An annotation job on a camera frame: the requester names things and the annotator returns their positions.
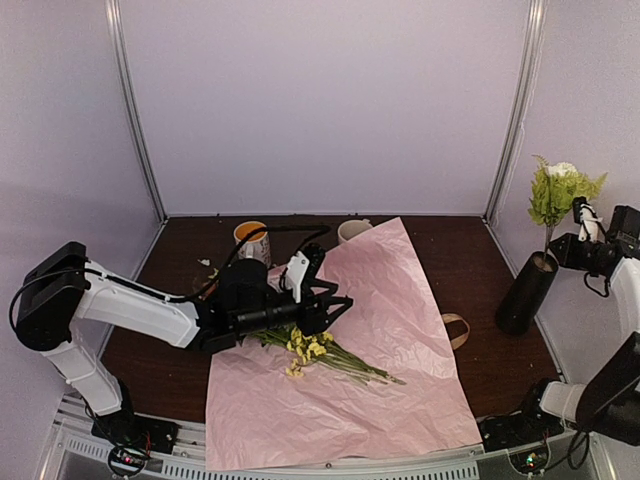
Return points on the aluminium frame post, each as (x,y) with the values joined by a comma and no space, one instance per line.
(116,32)
(528,70)

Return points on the yellow-inside floral mug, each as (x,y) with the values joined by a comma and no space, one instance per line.
(257,245)

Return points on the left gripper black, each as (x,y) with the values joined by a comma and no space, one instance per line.
(313,318)

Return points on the pink wrapping paper sheet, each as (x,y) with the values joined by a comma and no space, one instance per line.
(258,417)

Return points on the black cylindrical vase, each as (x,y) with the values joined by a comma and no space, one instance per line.
(516,312)

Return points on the brown pink flower bunch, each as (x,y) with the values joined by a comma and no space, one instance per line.
(205,282)

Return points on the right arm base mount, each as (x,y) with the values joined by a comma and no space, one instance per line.
(526,440)

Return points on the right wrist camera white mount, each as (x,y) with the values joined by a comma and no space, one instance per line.
(586,217)

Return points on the right aluminium frame post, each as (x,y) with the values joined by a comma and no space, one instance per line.
(528,70)

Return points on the left aluminium frame post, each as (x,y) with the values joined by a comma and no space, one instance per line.
(116,32)

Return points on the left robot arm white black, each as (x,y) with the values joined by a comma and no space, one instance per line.
(67,287)

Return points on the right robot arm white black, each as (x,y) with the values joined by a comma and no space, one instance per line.
(608,403)

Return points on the green fern white flower bunch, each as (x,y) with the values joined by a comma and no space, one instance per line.
(553,189)

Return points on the beige floral mug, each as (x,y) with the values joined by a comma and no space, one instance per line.
(351,228)

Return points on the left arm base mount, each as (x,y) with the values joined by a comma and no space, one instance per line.
(133,438)

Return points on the tan satin ribbon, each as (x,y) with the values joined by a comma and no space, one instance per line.
(461,330)

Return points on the yellow small flower bunch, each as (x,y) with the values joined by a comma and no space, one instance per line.
(322,349)

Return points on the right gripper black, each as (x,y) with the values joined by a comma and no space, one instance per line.
(565,256)

